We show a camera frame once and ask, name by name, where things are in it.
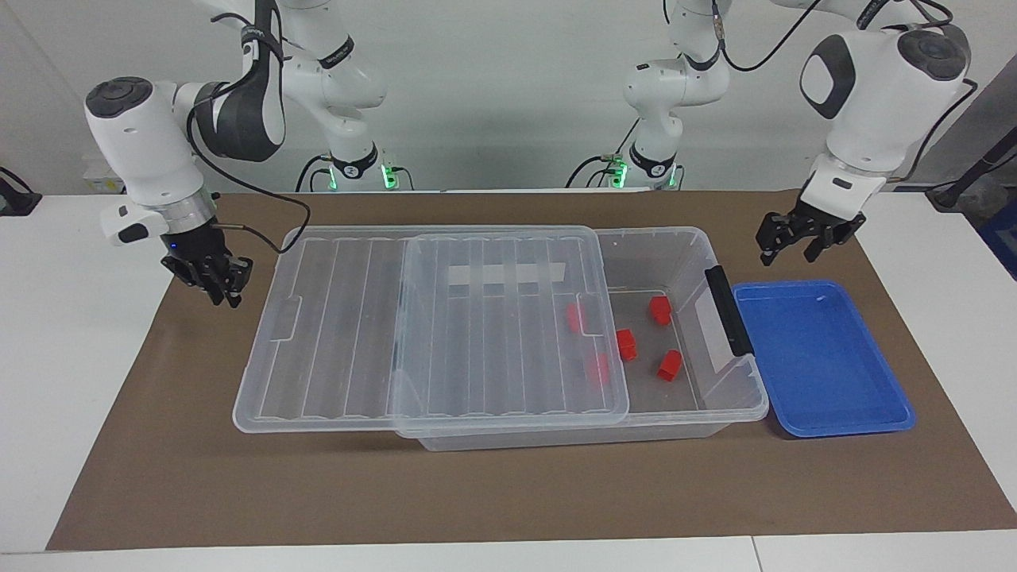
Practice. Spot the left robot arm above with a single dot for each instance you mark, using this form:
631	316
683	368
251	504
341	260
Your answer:
882	103

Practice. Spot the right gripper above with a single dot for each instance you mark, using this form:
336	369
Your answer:
193	245

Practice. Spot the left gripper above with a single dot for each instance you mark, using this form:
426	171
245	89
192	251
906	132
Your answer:
829	216

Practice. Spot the black stand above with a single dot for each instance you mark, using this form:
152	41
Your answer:
17	200
973	176

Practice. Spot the clear plastic storage box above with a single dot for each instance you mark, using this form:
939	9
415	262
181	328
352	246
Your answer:
683	401

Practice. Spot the blue plastic tray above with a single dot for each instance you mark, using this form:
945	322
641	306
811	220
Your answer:
818	357

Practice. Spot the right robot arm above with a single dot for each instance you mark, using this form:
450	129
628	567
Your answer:
151	151

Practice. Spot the black box clasp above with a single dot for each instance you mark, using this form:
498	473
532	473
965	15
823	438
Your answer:
727	310

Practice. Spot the clear plastic lid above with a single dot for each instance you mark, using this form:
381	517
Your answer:
334	342

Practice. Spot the red block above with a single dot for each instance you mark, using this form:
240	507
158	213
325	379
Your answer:
597	369
627	344
659	310
574	318
670	365

